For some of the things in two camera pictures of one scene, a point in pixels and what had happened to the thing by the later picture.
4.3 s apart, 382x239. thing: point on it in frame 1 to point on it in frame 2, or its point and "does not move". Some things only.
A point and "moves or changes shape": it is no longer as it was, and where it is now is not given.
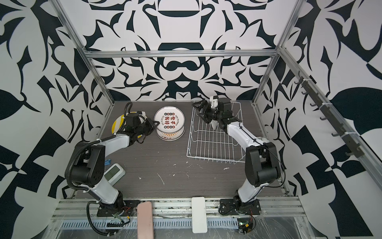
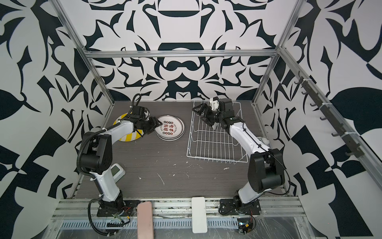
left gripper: [150, 123] does not move
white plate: [214, 124] does not move
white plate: [171, 119] moves or changes shape
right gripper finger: [203, 116] does not move
